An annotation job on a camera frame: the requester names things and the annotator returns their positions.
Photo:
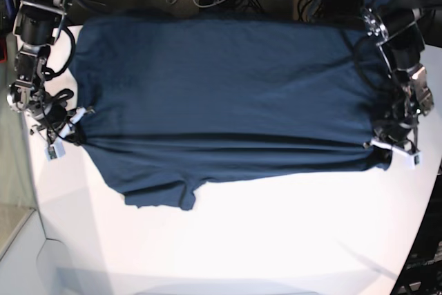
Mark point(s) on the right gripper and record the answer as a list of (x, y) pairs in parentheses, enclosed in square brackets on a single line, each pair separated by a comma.
[(27, 94)]

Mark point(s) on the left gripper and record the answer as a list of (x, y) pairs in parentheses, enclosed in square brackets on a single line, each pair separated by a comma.
[(398, 131)]

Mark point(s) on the dark blue t-shirt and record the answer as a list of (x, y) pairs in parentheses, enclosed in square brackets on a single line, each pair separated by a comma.
[(180, 103)]

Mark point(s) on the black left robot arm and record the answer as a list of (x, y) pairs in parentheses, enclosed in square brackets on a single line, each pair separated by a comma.
[(397, 15)]

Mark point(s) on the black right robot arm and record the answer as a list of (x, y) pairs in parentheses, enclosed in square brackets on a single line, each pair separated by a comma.
[(39, 24)]

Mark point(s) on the red black device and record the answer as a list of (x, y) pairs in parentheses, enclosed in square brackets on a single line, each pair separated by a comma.
[(3, 50)]

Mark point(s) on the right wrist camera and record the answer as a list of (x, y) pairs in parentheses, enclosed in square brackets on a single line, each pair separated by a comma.
[(54, 151)]

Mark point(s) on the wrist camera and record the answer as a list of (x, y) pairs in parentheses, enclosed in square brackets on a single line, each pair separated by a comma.
[(54, 151), (413, 160)]

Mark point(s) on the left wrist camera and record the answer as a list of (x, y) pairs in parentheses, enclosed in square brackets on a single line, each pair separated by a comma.
[(413, 160)]

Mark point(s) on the blue handled tool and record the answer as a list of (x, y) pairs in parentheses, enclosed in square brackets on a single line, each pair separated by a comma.
[(10, 8)]

